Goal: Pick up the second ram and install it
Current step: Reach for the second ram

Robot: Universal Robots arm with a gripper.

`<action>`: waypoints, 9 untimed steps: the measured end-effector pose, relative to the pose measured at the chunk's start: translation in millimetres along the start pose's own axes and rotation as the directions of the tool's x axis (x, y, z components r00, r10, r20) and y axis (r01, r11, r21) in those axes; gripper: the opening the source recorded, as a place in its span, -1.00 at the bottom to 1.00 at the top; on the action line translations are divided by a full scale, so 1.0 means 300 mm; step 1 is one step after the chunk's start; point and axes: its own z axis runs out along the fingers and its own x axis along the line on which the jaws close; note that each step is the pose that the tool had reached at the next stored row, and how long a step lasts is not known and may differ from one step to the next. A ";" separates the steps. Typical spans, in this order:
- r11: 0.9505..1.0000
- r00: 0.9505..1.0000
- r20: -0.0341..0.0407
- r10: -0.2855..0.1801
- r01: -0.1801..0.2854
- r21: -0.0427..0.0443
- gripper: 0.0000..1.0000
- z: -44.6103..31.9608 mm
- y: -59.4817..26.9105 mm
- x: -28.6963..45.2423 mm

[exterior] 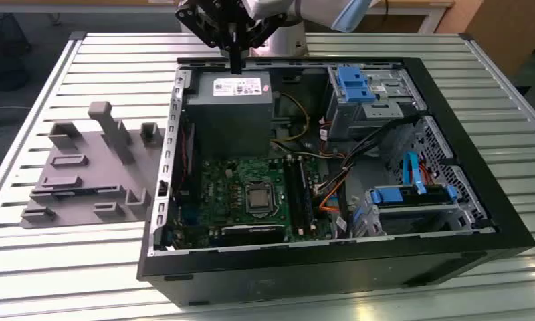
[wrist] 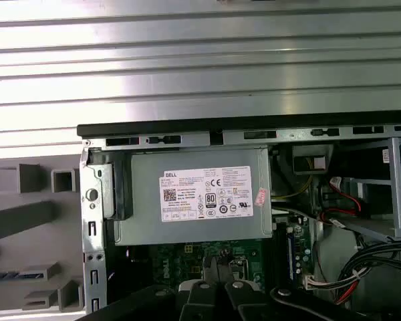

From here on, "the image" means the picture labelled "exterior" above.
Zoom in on green motherboard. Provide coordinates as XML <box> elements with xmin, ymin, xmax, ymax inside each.
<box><xmin>172</xmin><ymin>156</ymin><xmax>337</xmax><ymax>251</ymax></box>

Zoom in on red black twisted wire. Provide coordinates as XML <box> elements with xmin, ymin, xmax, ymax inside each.
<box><xmin>181</xmin><ymin>123</ymin><xmax>197</xmax><ymax>175</ymax></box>

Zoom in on metal drive bay cage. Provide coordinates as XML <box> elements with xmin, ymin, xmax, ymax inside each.
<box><xmin>324</xmin><ymin>65</ymin><xmax>428</xmax><ymax>141</ymax></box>

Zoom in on blue SATA wire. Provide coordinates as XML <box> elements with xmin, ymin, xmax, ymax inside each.
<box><xmin>401</xmin><ymin>150</ymin><xmax>428</xmax><ymax>195</ymax></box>

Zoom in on black wire bundle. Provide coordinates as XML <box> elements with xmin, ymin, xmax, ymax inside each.
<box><xmin>313</xmin><ymin>115</ymin><xmax>423</xmax><ymax>195</ymax></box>

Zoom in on hard disk in blue carrier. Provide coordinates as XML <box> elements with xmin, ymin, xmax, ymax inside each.
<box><xmin>367</xmin><ymin>185</ymin><xmax>459</xmax><ymax>205</ymax></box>

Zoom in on grey power supply unit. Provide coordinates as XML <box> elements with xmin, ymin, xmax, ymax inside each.
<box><xmin>184</xmin><ymin>69</ymin><xmax>276</xmax><ymax>158</ymax></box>

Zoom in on yellow power wires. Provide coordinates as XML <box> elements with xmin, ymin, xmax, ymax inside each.
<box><xmin>269</xmin><ymin>92</ymin><xmax>340</xmax><ymax>160</ymax></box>

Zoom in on black RAM slot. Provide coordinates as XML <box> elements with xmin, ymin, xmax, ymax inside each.
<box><xmin>282</xmin><ymin>156</ymin><xmax>301</xmax><ymax>237</ymax></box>
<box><xmin>293</xmin><ymin>156</ymin><xmax>312</xmax><ymax>235</ymax></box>
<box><xmin>289</xmin><ymin>156</ymin><xmax>306</xmax><ymax>235</ymax></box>

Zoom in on metal disk bay cage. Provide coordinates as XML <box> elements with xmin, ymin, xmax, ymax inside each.
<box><xmin>345</xmin><ymin>199</ymin><xmax>496</xmax><ymax>240</ymax></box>

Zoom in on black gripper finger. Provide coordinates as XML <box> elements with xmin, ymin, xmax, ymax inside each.
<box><xmin>234</xmin><ymin>18</ymin><xmax>278</xmax><ymax>75</ymax></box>
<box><xmin>173</xmin><ymin>1</ymin><xmax>237</xmax><ymax>74</ymax></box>

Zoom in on orange wire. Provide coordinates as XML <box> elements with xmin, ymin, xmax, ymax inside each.
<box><xmin>317</xmin><ymin>195</ymin><xmax>340</xmax><ymax>213</ymax></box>

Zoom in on wooden cabinet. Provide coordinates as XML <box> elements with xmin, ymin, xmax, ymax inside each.
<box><xmin>436</xmin><ymin>0</ymin><xmax>535</xmax><ymax>80</ymax></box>

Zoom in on black mesh waste bin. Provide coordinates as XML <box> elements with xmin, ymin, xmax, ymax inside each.
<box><xmin>0</xmin><ymin>12</ymin><xmax>33</xmax><ymax>92</ymax></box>

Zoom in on silver CPU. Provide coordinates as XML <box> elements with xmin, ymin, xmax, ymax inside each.
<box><xmin>248</xmin><ymin>189</ymin><xmax>273</xmax><ymax>210</ymax></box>

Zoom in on black open PC case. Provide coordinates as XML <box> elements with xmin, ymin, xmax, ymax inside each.
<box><xmin>136</xmin><ymin>56</ymin><xmax>535</xmax><ymax>307</ymax></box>

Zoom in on CPU socket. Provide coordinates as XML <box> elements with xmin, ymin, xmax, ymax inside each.
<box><xmin>242</xmin><ymin>179</ymin><xmax>281</xmax><ymax>218</ymax></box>

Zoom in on grey parts rack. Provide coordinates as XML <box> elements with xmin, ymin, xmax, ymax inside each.
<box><xmin>19</xmin><ymin>101</ymin><xmax>165</xmax><ymax>231</ymax></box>

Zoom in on black graphics card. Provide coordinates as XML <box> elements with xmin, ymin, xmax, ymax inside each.
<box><xmin>216</xmin><ymin>223</ymin><xmax>286</xmax><ymax>247</ymax></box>

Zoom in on blue plastic bay bracket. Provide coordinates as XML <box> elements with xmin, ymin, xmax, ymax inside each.
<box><xmin>337</xmin><ymin>66</ymin><xmax>376</xmax><ymax>104</ymax></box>

